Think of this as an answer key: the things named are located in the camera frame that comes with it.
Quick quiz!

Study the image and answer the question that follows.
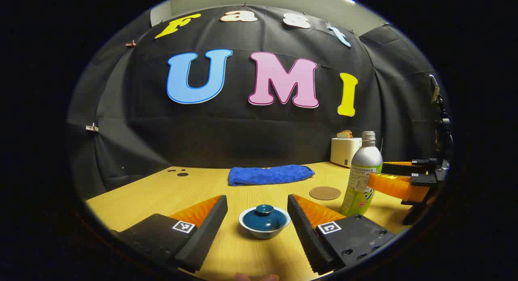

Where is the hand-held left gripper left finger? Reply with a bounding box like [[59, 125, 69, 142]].
[[110, 195, 228, 273]]

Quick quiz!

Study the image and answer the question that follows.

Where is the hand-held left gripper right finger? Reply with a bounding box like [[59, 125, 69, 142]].
[[287, 194, 397, 275]]

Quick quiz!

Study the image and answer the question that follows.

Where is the silver green water bottle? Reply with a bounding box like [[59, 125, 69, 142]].
[[340, 131, 383, 217]]

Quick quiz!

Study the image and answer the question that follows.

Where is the blue teacup lid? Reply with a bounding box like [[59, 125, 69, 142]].
[[242, 204, 289, 232]]

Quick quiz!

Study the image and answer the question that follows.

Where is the white teacup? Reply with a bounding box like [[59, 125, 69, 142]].
[[238, 206, 291, 239]]

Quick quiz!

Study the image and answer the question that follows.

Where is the round brown coaster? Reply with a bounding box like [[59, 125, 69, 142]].
[[309, 186, 342, 201]]

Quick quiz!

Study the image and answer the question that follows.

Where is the white toaster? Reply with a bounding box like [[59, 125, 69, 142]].
[[330, 137, 363, 168]]

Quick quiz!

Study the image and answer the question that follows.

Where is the blue towel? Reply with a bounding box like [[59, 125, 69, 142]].
[[228, 164, 315, 187]]

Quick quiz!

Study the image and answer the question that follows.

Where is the black backdrop cloth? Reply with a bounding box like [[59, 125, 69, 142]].
[[67, 5, 450, 192]]

